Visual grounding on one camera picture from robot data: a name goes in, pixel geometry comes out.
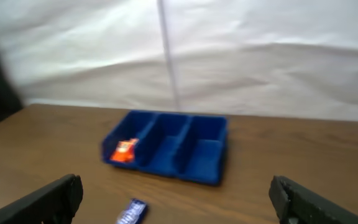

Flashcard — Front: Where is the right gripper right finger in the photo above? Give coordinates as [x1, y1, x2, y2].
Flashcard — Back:
[268, 175, 358, 224]

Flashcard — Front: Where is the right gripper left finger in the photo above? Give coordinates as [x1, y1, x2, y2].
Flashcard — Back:
[0, 174, 84, 224]

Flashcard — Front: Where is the orange candy box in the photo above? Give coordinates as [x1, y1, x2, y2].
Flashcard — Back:
[119, 138, 140, 156]
[109, 146, 135, 164]

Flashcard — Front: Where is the blue candy pack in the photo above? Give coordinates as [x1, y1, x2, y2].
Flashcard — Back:
[115, 198, 149, 224]

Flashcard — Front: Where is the blue tray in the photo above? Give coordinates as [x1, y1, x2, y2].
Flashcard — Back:
[101, 110, 229, 187]

